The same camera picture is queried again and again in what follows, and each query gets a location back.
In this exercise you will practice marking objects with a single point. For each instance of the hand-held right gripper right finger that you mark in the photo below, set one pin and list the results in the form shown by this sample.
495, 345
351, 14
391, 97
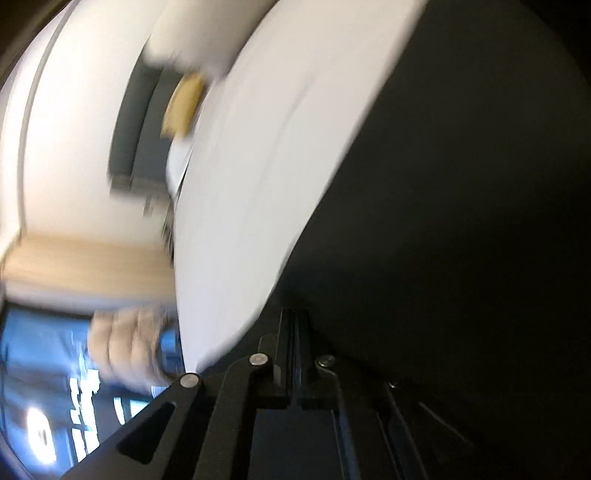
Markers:
302, 364

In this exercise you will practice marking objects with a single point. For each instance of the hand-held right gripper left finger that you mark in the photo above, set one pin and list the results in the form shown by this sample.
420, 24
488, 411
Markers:
287, 360

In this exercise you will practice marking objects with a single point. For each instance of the black pants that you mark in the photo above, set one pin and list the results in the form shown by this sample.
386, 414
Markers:
452, 207

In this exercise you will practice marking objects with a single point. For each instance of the person's left hand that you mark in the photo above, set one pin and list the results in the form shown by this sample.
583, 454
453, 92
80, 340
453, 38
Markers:
129, 346

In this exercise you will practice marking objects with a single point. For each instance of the wooden furniture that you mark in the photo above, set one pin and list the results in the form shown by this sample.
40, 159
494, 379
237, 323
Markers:
87, 272

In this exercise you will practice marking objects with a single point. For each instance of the grey furniture panel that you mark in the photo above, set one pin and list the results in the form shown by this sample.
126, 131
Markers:
134, 138

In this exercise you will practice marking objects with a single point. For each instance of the yellow cloth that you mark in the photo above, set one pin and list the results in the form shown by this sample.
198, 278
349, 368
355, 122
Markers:
183, 107

